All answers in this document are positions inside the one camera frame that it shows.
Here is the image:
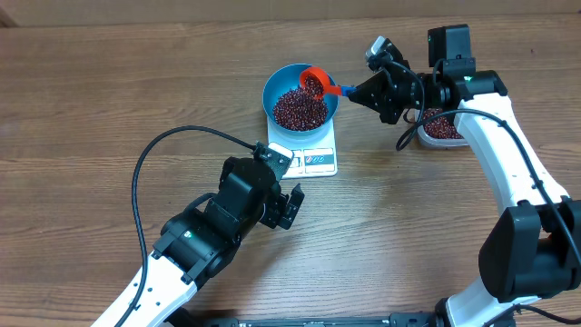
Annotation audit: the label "orange scoop with blue handle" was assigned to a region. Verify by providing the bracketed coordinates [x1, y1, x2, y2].
[299, 66, 356, 100]

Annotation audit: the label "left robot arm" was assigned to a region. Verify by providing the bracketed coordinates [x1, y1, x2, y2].
[95, 143, 304, 326]

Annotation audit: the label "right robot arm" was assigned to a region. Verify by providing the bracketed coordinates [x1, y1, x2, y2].
[348, 25, 580, 326]

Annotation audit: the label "white digital kitchen scale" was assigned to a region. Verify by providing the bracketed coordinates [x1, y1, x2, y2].
[267, 119, 339, 179]

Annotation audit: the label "red beans in bowl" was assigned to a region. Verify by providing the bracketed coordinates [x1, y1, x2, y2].
[272, 87, 329, 132]

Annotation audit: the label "blue metal bowl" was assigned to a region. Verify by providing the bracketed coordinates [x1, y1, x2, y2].
[262, 64, 339, 124]

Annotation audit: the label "clear plastic container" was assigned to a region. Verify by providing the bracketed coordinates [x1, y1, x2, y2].
[418, 125, 468, 149]

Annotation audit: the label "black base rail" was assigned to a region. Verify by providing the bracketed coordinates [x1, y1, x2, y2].
[167, 310, 448, 327]

